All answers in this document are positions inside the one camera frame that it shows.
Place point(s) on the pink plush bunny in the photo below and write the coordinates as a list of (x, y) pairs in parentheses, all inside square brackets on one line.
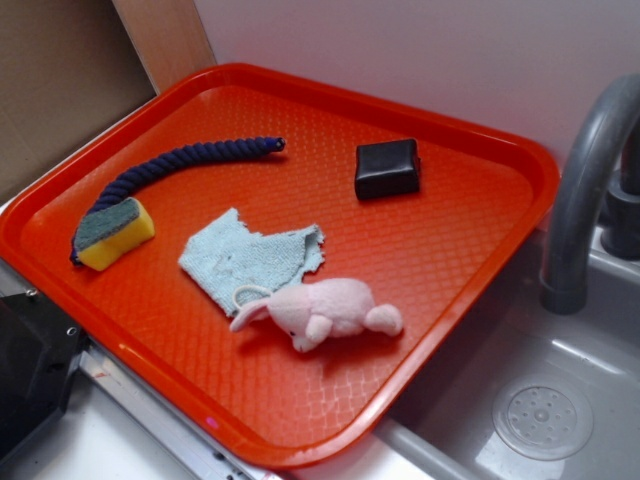
[(312, 313)]

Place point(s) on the light blue cloth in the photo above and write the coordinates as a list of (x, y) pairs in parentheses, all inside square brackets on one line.
[(234, 265)]

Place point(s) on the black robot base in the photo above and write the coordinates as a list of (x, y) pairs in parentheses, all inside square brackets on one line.
[(41, 346)]

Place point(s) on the orange plastic tray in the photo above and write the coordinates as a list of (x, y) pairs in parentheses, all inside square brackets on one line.
[(430, 253)]

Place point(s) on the grey toy faucet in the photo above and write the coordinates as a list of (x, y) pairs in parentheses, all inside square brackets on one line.
[(599, 185)]

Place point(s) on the wooden board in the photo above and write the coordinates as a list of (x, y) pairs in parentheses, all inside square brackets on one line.
[(168, 37)]

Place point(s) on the grey toy sink basin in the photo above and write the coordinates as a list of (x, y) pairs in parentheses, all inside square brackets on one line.
[(517, 392)]

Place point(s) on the yellow green sponge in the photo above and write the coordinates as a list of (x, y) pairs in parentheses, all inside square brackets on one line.
[(103, 237)]

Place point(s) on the black rectangular block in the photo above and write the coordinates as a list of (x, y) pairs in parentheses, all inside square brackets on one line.
[(387, 169)]

